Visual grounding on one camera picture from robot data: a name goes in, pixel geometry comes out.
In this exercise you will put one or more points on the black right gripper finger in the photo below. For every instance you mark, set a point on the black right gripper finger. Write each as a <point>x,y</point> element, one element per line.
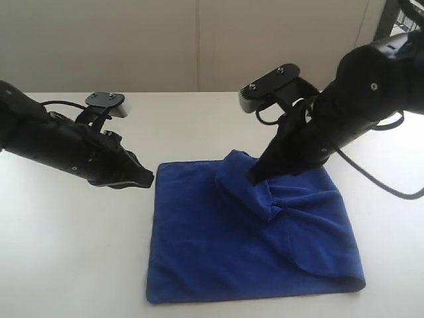
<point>269,165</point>

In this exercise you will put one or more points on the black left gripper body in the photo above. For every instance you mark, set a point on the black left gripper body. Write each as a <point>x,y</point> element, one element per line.
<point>81,150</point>

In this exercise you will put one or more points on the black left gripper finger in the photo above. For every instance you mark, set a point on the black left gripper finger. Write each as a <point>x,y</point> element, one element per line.
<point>138,172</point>
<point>144,183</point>

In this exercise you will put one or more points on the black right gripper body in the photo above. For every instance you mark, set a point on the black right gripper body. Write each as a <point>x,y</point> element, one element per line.
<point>303,135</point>

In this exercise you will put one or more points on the blue towel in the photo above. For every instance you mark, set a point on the blue towel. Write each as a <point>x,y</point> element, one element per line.
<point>217,237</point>

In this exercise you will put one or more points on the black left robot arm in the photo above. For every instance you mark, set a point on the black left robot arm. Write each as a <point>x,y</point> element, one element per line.
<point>21,116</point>

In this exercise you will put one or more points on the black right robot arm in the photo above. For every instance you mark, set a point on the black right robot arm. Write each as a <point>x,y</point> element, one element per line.
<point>372,83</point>

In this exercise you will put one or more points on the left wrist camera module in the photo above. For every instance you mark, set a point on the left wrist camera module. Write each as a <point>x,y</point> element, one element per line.
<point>113,102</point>

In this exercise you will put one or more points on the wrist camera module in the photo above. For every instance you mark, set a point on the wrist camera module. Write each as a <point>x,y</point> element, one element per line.
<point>282,86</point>
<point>113,102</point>

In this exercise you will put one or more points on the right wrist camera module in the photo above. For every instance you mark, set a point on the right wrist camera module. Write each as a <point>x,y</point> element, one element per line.
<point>282,86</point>

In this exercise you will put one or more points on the dark window frame post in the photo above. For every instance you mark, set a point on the dark window frame post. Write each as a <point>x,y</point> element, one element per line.
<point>387,20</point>

